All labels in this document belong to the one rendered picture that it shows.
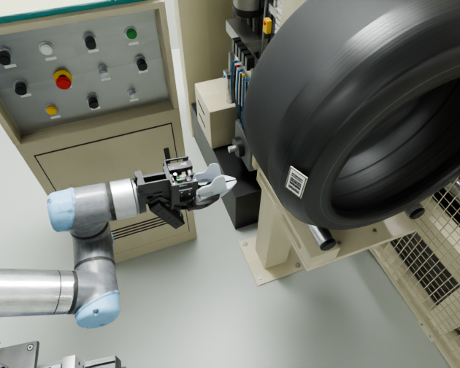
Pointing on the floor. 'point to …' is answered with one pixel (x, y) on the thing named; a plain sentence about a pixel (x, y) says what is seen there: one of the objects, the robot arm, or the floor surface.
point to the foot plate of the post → (261, 276)
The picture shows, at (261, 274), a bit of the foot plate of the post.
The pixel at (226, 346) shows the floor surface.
